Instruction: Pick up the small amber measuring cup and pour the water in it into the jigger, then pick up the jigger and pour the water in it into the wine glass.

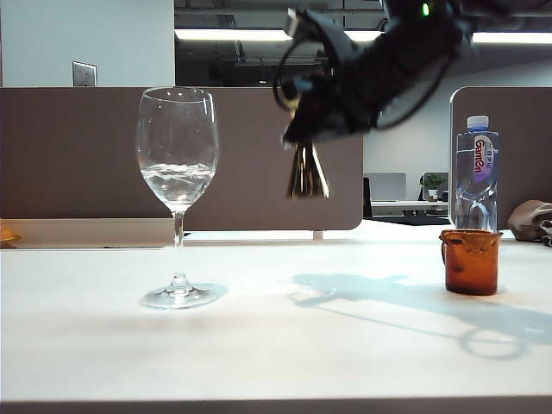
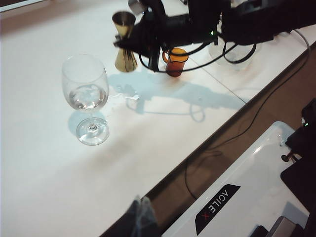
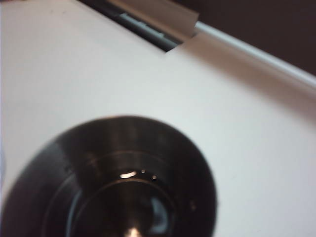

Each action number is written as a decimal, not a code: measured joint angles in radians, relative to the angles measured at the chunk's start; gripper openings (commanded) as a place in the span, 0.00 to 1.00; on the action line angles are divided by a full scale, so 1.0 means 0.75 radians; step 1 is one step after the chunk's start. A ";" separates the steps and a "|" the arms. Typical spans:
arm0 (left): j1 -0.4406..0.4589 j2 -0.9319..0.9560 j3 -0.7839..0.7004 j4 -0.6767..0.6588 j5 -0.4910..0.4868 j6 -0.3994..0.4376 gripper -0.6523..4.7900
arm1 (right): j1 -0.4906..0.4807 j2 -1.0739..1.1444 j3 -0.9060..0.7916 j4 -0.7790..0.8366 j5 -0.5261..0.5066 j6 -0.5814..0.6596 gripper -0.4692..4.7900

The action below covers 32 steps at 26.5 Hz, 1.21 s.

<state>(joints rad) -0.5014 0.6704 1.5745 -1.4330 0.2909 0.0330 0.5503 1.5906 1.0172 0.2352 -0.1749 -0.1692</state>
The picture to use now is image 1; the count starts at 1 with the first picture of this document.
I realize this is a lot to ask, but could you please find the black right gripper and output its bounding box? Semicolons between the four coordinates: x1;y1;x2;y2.
280;34;432;145

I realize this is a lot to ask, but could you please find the gold double-cone jigger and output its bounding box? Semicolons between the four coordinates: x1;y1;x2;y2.
286;141;331;201

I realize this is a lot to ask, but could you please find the small amber measuring cup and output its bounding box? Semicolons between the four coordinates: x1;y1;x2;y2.
438;229;505;297

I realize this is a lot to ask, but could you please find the clear wine glass with water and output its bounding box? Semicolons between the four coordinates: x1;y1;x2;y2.
135;86;229;311

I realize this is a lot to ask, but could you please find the clear plastic water bottle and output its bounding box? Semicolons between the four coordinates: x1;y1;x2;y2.
455;115;501;234

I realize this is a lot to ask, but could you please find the grey background desk screen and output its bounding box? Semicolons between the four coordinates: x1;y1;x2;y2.
364;172;408;203

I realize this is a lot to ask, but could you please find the long ceiling light strip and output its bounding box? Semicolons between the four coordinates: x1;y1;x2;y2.
174;28;552;45

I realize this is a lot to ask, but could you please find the white background desk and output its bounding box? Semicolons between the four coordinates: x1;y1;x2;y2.
370;200;450;216

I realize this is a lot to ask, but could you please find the green potted plant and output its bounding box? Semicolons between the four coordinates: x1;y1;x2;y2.
420;172;449;203

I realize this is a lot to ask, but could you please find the brown desk partition panel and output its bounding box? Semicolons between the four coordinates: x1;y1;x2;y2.
0;86;366;232
448;85;552;229

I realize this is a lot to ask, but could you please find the brown bag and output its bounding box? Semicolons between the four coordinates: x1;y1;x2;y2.
507;199;552;242

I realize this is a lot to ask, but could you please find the beige board under partition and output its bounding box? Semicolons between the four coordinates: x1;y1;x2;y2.
0;217;186;250

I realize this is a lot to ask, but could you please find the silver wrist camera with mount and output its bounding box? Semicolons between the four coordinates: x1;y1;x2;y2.
285;7;361;66

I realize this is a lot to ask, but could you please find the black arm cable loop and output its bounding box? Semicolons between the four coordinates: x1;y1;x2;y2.
373;55;452;131

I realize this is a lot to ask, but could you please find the metal wall switch plate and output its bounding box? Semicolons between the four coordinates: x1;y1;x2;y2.
72;61;98;88

